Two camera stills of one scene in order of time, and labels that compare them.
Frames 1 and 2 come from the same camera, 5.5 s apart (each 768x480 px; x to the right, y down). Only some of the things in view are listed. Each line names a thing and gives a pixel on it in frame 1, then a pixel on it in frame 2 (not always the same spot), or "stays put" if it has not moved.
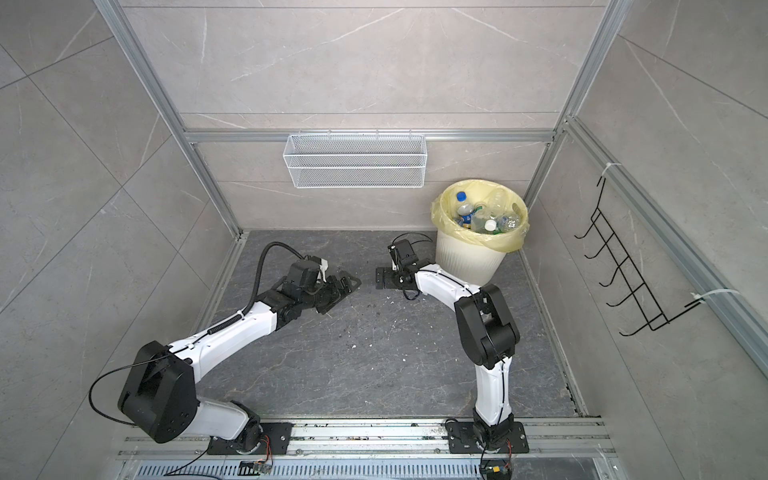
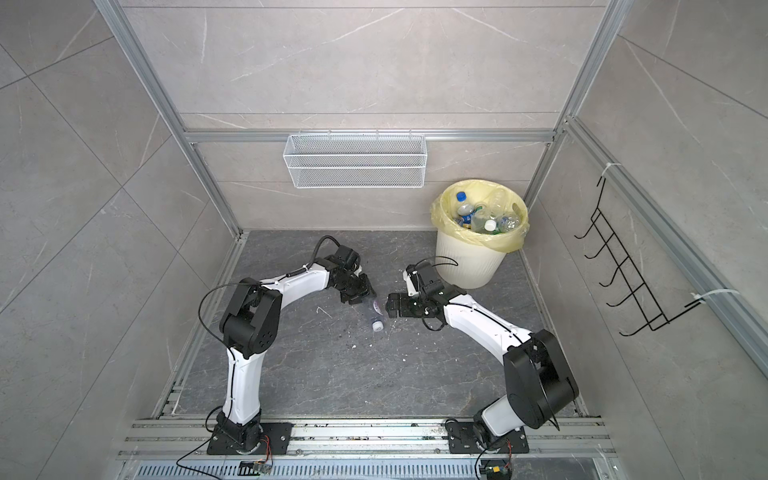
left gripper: [338, 291] to [367, 290]
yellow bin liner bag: [444, 210] stays put
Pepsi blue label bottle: [507, 222] stays put
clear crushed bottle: [499, 202] stays put
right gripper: [388, 271] to [404, 307]
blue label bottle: [465, 211] stays put
